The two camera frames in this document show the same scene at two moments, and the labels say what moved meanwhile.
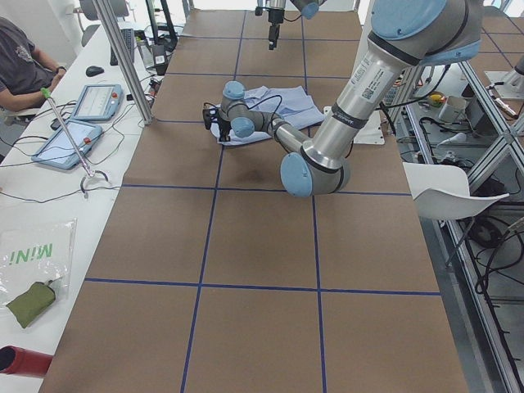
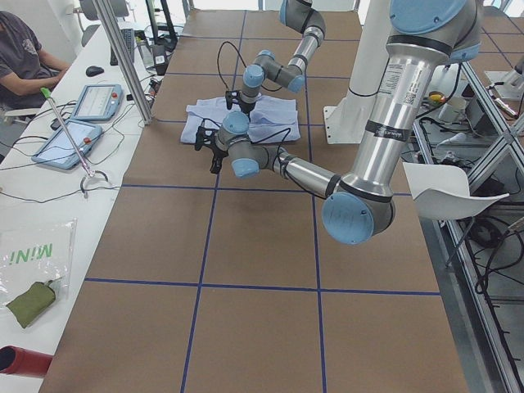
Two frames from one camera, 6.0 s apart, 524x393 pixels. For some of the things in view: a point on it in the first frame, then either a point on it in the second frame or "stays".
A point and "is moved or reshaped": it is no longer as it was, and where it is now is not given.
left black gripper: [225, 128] to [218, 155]
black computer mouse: [92, 70] stays
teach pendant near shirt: [99, 102] stays
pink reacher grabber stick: [89, 172] stays
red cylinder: [14, 360] stays
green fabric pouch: [33, 302] stays
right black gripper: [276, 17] to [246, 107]
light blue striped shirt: [290, 103] is moved or reshaped
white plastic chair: [442, 192] stays
